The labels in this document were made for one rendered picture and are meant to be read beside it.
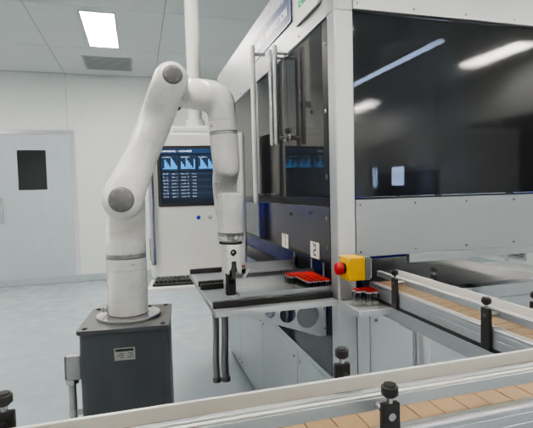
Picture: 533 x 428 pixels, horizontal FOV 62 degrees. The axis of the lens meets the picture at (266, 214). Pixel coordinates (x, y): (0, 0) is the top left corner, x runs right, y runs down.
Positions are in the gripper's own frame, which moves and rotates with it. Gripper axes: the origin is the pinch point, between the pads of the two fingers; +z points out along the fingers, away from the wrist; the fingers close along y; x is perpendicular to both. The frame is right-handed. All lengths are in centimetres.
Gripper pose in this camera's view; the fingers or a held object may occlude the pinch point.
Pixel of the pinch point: (230, 289)
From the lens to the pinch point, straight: 148.9
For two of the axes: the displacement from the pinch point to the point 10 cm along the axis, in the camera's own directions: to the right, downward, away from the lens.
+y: -2.8, -0.4, 9.6
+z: 0.0, 10.0, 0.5
